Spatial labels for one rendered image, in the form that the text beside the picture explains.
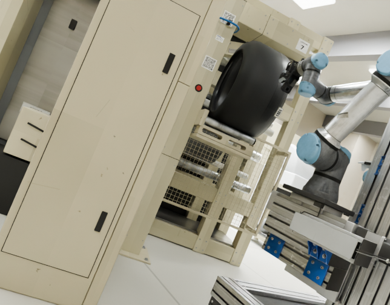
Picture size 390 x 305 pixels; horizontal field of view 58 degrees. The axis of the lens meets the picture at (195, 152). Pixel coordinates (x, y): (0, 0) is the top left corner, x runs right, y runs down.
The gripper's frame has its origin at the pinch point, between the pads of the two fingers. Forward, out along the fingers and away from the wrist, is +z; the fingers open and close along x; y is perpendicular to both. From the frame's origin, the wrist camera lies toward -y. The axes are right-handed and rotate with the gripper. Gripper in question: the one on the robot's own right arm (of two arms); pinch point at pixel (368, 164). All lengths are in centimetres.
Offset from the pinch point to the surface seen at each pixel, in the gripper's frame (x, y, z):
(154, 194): -127, 52, 0
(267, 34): -78, -71, 29
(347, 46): 139, -217, 351
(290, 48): -60, -67, 31
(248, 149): -80, 12, -6
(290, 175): 98, 17, 343
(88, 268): -146, 71, -80
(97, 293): -141, 80, -79
